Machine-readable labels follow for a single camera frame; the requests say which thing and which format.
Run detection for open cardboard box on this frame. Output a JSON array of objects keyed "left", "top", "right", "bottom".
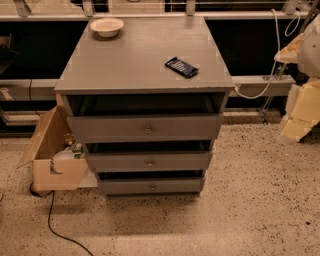
[{"left": 18, "top": 94, "right": 88, "bottom": 191}]

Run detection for grey bottom drawer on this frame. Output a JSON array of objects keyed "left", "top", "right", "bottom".
[{"left": 98, "top": 177, "right": 205, "bottom": 195}]

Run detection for white bowl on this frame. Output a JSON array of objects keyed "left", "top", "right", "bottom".
[{"left": 90, "top": 18, "right": 124, "bottom": 38}]

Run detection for grey middle drawer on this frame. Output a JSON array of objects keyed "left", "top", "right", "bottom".
[{"left": 86, "top": 152, "right": 212, "bottom": 172}]

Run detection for grey top drawer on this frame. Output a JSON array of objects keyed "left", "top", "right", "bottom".
[{"left": 67, "top": 114, "right": 223, "bottom": 144}]

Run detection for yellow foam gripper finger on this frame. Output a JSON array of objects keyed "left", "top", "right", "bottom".
[{"left": 276, "top": 78, "right": 320, "bottom": 145}]

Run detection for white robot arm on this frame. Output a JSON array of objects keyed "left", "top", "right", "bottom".
[{"left": 274, "top": 14, "right": 320, "bottom": 144}]

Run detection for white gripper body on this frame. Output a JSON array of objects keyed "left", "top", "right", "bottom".
[{"left": 274, "top": 33, "right": 303, "bottom": 64}]

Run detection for grey drawer cabinet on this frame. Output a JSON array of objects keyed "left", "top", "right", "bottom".
[{"left": 55, "top": 17, "right": 234, "bottom": 183}]

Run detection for white plastic items in box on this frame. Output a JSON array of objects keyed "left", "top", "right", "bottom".
[{"left": 53, "top": 142, "right": 83, "bottom": 160}]

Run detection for grey drawer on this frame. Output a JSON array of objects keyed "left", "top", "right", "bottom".
[
  {"left": 86, "top": 152, "right": 212, "bottom": 172},
  {"left": 67, "top": 114, "right": 223, "bottom": 144},
  {"left": 98, "top": 177, "right": 205, "bottom": 195}
]

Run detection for metal stand pole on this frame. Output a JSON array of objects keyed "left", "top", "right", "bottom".
[{"left": 258, "top": 0, "right": 320, "bottom": 124}]

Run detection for white hanging cable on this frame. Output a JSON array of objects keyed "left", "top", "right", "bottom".
[{"left": 233, "top": 8, "right": 302, "bottom": 100}]

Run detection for black floor cable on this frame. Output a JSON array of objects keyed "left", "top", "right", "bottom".
[{"left": 29, "top": 182, "right": 94, "bottom": 256}]

